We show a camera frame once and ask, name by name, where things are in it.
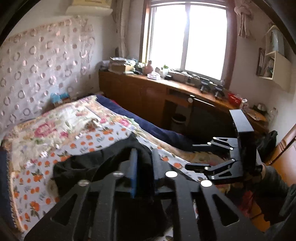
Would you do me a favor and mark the black t-shirt with script logo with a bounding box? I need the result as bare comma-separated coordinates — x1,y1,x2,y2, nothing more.
53,136,173,240

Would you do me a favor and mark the red container on desk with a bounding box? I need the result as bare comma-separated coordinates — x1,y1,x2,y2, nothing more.
228,92,242,108

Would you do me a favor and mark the navy blue blanket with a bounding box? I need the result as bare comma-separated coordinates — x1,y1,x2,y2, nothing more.
96,94,191,151

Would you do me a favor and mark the long wooden desk cabinet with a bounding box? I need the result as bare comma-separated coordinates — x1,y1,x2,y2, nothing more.
99,70,270,140

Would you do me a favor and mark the black waste bin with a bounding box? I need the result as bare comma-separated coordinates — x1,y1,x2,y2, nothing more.
171,113,187,135

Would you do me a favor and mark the orange fruit print bedsheet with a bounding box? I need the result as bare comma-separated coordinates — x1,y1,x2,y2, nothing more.
16,125,203,240

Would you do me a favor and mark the folded navy blue garment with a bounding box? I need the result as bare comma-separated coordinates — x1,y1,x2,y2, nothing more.
0,147,15,228

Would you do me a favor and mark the floral patterned quilt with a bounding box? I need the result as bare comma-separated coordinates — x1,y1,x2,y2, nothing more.
3,95,140,171

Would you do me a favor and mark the pink figurine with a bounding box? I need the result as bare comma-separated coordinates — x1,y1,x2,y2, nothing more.
142,60,154,75

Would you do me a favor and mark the blue tissue box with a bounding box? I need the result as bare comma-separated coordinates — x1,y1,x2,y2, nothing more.
50,92,70,106

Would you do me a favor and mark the stack of books and papers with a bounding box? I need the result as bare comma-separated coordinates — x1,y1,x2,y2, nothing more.
108,57,137,74

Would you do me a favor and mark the hanging cream doll ornament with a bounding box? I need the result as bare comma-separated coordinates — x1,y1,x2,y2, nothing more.
234,0,253,39

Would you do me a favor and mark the circle patterned lace curtain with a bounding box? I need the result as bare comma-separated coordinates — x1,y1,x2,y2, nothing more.
1,16,97,132

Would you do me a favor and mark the white wall shelf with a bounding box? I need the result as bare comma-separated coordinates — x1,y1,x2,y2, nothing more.
256,25,292,91

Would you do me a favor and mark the bright window with frame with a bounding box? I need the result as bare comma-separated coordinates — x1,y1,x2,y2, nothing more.
139,1,237,89

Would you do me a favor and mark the white wall air conditioner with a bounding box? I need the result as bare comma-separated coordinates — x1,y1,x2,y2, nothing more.
66,0,113,16

